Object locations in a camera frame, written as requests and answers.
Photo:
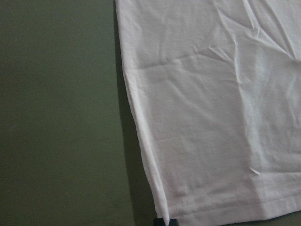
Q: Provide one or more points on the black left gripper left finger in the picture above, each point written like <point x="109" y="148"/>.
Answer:
<point x="158" y="222"/>

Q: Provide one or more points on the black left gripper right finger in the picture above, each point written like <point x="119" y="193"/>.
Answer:
<point x="173" y="222"/>

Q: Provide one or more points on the brown paper table cover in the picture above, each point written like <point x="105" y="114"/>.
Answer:
<point x="69" y="149"/>

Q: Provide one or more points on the pink t-shirt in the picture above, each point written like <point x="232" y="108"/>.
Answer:
<point x="214" y="88"/>

